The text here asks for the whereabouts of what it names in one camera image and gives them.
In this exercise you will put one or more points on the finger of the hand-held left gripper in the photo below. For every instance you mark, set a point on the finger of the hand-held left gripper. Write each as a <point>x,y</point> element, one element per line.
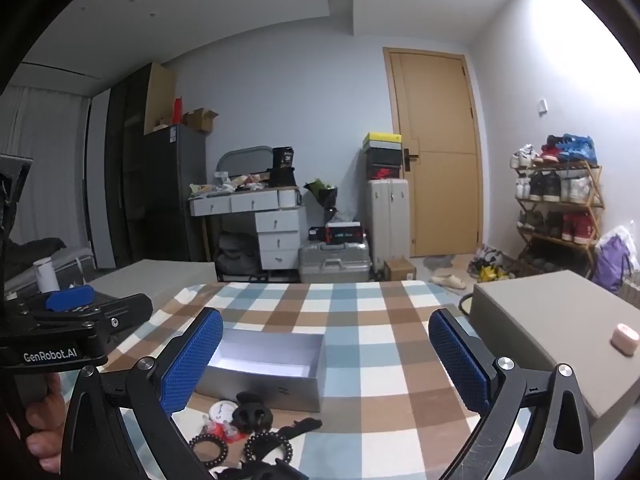
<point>120,310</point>
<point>70,297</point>

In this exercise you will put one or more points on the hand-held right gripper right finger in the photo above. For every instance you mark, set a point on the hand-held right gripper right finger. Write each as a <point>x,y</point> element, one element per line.
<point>460,360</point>

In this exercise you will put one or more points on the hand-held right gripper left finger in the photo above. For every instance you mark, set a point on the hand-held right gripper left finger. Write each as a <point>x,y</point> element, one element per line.
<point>192,360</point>

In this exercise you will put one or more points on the silver box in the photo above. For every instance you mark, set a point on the silver box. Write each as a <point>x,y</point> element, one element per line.
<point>260,365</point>

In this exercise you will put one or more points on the red clear hair clip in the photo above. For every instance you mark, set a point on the red clear hair clip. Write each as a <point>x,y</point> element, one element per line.
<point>212,431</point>
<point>231,432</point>

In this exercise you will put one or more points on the black hair claw clip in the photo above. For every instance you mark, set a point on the black hair claw clip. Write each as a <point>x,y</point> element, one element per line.
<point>252,412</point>

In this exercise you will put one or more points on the person's left hand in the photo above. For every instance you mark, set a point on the person's left hand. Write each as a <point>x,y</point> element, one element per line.
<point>44,412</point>

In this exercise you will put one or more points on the white cylinder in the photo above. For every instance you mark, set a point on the white cylinder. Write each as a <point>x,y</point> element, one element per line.
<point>46,275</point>

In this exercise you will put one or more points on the white round badge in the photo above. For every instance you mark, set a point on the white round badge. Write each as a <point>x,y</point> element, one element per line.
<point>222,410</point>

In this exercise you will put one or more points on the dark clothing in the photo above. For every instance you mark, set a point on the dark clothing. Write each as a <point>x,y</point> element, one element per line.
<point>30,255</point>

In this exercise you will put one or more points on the beige slippers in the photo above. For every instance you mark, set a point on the beige slippers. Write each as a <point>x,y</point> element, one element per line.
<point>449,281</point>

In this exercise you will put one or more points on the grey storage box right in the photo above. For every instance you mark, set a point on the grey storage box right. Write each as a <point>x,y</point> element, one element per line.
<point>545,320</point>

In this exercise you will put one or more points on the pile of floor shoes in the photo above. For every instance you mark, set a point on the pile of floor shoes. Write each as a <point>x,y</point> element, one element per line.
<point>487,262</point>

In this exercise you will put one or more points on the small cardboard box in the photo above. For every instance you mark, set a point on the small cardboard box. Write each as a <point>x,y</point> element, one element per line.
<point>400,270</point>

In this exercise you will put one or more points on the grey bag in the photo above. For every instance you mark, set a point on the grey bag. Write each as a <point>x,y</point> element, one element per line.
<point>237,255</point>

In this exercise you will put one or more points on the checked blanket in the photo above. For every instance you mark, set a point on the checked blanket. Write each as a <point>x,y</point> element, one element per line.
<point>350,320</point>

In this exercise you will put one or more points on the dark grey refrigerator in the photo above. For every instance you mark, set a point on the dark grey refrigerator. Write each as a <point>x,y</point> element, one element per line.
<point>172,195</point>

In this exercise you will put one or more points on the black ribbon bow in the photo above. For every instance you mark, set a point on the black ribbon bow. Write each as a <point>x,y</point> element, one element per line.
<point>300,427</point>

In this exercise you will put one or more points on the black hair accessory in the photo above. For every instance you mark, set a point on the black hair accessory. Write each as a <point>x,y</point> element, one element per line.
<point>265,472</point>

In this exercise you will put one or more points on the dark wardrobe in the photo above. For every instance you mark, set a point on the dark wardrobe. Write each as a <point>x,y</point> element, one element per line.
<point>125,170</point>

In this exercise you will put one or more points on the white curtain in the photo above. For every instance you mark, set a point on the white curtain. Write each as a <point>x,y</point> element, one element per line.
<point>45,160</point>

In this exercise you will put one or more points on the white desk with drawers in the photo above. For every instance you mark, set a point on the white desk with drawers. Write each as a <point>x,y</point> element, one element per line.
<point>280,240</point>

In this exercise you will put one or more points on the white upright suitcase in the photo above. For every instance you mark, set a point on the white upright suitcase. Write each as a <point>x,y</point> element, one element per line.
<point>387,220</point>

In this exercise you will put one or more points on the silver ribbed suitcase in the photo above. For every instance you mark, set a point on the silver ribbed suitcase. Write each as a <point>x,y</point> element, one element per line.
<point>335,262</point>

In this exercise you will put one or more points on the small pink case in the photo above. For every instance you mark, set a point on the small pink case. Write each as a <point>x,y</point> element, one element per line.
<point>625,340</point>

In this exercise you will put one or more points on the pile of desk clutter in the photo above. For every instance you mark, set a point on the pile of desk clutter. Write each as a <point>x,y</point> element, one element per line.
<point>230,182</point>

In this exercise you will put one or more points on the red and black box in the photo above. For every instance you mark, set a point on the red and black box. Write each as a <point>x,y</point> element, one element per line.
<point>345,234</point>

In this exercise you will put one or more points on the small black box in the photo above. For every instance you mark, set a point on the small black box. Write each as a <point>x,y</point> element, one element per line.
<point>317,234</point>

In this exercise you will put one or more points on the wooden shoe rack with shoes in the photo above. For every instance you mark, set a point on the wooden shoe rack with shoes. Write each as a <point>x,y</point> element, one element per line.
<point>550,185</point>

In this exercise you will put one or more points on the grey arched board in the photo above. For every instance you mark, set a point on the grey arched board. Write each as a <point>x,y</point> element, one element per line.
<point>245,157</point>

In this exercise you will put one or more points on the red and black shoebox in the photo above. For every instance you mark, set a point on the red and black shoebox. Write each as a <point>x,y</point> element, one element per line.
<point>382,173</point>

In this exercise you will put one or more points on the open cardboard box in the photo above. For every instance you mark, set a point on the open cardboard box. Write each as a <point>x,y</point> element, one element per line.
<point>200,121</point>

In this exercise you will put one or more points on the bamboo shoe rack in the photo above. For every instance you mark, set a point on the bamboo shoe rack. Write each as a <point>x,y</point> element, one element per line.
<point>595,200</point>

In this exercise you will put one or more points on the black wrapped bouquet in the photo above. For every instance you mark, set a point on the black wrapped bouquet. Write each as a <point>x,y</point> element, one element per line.
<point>322,192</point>

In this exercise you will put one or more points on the tall black box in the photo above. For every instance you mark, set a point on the tall black box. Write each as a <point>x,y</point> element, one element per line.
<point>283,165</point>

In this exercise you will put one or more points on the tall cardboard sheet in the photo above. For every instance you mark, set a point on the tall cardboard sheet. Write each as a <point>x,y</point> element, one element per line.
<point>159,95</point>

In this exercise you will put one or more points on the yellow lid shoebox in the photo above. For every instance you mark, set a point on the yellow lid shoebox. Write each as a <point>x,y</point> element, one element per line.
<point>382,140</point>

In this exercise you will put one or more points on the wooden door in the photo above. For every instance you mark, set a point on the wooden door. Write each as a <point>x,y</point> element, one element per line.
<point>440,110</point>

